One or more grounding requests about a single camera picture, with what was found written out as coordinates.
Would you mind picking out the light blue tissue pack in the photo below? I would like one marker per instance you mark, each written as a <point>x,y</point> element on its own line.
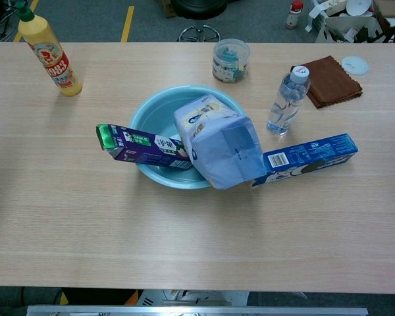
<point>217,148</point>

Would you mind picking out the purple toothpaste box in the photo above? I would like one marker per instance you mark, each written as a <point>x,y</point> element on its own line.
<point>141,145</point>

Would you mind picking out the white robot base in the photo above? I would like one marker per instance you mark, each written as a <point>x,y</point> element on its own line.
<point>191,296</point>

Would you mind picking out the light blue plastic basin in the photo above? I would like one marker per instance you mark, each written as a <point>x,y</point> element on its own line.
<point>154,112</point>

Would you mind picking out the clear jar of clips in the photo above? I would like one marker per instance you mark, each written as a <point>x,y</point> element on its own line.
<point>230,62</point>

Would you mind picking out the clear water bottle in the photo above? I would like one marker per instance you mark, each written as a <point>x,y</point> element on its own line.
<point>284,105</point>

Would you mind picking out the blue cookie box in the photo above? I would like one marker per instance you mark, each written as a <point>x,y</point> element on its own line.
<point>316,154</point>

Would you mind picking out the chrome stool base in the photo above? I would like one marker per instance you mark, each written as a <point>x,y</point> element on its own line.
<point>199,30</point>

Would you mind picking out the brown folded cloth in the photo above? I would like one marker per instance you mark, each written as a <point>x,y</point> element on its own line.
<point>332,82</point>

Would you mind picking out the red and white bottle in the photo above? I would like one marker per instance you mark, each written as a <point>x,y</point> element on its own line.
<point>293,14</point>

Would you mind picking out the yellow bottle with green cap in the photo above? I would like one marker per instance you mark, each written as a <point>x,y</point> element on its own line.
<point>49,56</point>

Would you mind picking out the white round desk grommet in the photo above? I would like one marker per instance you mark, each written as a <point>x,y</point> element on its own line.
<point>355,66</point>

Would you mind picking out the cardboard box of clutter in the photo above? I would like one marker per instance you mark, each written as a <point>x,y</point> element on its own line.
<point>335,26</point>

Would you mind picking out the aluminium rail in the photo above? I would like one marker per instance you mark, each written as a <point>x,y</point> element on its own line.
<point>197,311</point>

